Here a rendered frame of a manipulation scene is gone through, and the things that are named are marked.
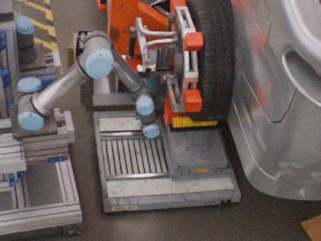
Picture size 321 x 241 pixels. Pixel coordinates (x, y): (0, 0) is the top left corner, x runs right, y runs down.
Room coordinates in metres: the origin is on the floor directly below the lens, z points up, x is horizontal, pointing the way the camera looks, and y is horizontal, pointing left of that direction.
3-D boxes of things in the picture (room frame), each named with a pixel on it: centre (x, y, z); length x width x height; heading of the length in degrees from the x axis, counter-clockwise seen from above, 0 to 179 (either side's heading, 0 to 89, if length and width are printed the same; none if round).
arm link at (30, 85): (1.80, 0.73, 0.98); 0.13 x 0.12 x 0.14; 19
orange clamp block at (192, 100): (2.07, -0.02, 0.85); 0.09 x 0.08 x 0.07; 17
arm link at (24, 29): (2.26, 0.93, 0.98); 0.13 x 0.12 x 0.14; 99
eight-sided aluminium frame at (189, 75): (2.37, 0.08, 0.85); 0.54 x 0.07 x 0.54; 17
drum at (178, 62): (2.35, 0.15, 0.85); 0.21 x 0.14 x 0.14; 107
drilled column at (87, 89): (2.86, 0.72, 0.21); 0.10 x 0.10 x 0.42; 17
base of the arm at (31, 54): (2.26, 0.92, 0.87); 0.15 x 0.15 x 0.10
